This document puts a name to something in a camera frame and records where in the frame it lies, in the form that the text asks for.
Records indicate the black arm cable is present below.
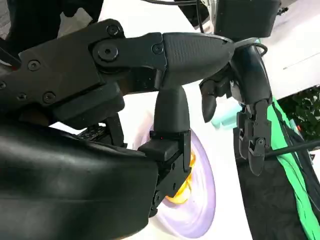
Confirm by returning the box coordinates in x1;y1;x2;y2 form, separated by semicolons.
234;41;269;58

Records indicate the black cloth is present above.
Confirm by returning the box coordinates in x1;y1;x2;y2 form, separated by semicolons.
234;99;320;240

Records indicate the lilac plate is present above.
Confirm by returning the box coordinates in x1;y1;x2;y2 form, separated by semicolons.
132;112;217;239

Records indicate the dark green plant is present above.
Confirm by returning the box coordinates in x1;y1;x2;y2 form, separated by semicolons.
276;86;320;151

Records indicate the orange and white bread roll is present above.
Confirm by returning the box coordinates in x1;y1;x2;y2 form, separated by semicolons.
164;149;196;205

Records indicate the pale green mug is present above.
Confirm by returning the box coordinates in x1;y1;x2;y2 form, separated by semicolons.
210;99;242;130

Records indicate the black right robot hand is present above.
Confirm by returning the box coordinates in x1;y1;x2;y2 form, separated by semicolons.
0;18;236;240

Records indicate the green cloth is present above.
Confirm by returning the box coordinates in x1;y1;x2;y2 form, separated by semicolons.
271;96;320;240

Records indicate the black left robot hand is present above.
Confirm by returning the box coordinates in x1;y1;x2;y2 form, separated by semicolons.
199;42;274;178

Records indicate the black robot torso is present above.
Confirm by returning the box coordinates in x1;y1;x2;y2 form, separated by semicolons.
0;0;105;52

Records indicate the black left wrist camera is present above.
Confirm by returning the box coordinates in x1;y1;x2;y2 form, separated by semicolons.
214;0;281;39

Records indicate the white desk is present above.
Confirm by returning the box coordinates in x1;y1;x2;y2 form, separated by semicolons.
259;0;320;100

